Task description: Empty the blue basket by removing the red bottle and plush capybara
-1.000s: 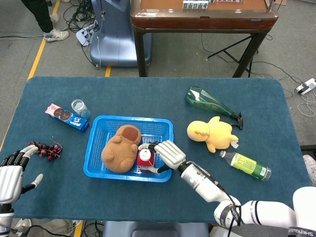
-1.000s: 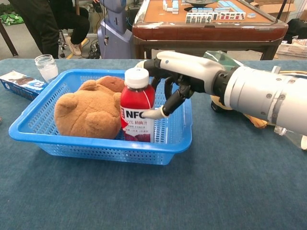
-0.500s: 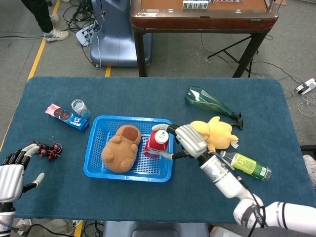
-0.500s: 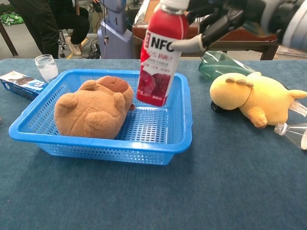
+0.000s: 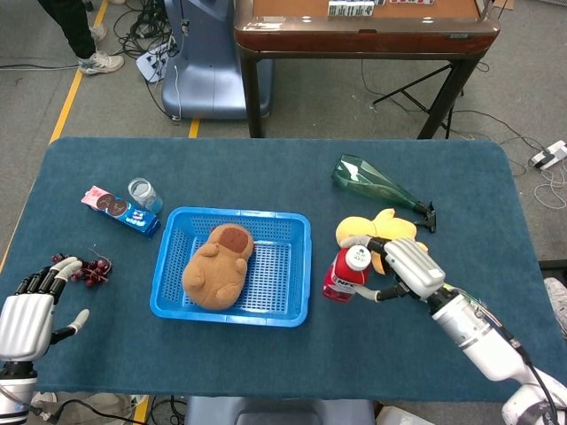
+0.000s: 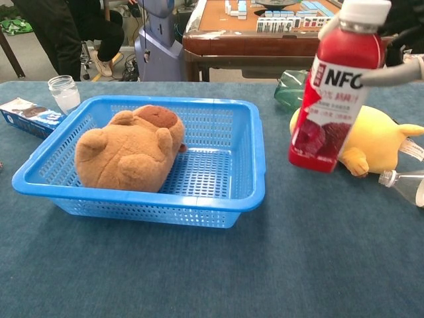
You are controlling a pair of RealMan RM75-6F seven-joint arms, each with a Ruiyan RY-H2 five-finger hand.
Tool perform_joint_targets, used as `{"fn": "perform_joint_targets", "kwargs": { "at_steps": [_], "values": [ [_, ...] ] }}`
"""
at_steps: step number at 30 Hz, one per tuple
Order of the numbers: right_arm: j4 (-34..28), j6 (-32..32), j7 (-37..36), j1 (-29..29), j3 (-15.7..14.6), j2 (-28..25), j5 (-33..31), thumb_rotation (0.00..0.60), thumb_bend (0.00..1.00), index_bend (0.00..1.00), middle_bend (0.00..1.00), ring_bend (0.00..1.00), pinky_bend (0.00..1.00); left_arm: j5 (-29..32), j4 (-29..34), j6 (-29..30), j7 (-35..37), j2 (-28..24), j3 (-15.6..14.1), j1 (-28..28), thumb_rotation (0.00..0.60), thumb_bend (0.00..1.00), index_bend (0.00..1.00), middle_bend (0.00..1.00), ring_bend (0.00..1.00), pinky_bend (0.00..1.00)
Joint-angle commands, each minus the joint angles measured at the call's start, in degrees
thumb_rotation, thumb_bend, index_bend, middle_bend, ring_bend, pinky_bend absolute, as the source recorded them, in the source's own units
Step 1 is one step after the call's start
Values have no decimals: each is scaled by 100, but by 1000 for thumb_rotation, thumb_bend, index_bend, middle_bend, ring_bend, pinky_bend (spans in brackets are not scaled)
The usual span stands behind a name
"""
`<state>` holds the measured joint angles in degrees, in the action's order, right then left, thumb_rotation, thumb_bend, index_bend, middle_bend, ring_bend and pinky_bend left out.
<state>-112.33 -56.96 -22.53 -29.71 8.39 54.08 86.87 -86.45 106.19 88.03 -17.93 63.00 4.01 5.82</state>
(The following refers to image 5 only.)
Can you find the blue-grey machine pedestal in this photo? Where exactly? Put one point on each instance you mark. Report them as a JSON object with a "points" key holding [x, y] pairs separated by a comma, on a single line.
{"points": [[208, 79]]}

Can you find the teal table cloth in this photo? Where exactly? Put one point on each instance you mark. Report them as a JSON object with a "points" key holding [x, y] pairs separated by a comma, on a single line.
{"points": [[266, 177]]}

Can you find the brown mahjong table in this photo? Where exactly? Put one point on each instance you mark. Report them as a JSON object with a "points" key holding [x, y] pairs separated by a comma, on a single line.
{"points": [[354, 40]]}

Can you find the blue plastic basket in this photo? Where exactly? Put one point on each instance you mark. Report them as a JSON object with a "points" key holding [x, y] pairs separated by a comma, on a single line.
{"points": [[283, 274]]}

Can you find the blue cookie box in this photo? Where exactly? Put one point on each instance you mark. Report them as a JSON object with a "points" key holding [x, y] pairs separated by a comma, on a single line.
{"points": [[128, 214]]}

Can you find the white power strip with plugs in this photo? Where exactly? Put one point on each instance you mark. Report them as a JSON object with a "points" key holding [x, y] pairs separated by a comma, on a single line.
{"points": [[150, 64]]}

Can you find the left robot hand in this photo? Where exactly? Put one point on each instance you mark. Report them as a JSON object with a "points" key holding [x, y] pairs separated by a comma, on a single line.
{"points": [[26, 323]]}

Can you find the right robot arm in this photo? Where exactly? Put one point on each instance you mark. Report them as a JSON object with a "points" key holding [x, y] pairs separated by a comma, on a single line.
{"points": [[478, 332]]}

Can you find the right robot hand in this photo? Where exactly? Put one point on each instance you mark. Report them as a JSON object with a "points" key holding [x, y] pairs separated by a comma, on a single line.
{"points": [[414, 265]]}

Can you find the mahjong tile row red print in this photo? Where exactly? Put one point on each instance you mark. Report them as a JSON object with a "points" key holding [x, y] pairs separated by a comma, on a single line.
{"points": [[412, 2]]}

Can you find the red NFC juice bottle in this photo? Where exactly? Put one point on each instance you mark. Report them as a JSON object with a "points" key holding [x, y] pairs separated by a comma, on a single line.
{"points": [[341, 274]]}

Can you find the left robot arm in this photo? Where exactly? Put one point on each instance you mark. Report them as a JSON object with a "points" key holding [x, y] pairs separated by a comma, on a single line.
{"points": [[15, 389]]}

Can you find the dark red grape bunch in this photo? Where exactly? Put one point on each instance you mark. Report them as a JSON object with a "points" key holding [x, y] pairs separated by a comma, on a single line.
{"points": [[93, 270]]}

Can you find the mahjong tile row dark print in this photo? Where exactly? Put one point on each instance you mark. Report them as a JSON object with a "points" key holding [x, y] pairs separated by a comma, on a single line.
{"points": [[350, 8]]}

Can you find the person's leg and shoe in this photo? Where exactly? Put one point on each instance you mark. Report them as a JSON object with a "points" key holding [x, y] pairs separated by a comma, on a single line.
{"points": [[71, 26]]}

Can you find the brown capybara plush toy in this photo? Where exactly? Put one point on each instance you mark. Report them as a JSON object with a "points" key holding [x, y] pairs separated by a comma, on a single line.
{"points": [[217, 274]]}

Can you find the green faceted bottle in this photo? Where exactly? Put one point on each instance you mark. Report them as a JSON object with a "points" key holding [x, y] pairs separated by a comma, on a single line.
{"points": [[367, 181]]}

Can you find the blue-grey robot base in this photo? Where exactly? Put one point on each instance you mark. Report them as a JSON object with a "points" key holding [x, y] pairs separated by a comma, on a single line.
{"points": [[279, 411]]}

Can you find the clear plastic cup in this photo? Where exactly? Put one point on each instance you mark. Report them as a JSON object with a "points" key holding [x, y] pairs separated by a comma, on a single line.
{"points": [[144, 195]]}

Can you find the small black clip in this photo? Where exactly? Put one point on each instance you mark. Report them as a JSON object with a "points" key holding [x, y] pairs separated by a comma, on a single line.
{"points": [[429, 217]]}

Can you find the yellow duck plush toy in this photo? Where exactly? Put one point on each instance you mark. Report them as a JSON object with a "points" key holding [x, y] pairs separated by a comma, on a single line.
{"points": [[394, 226]]}

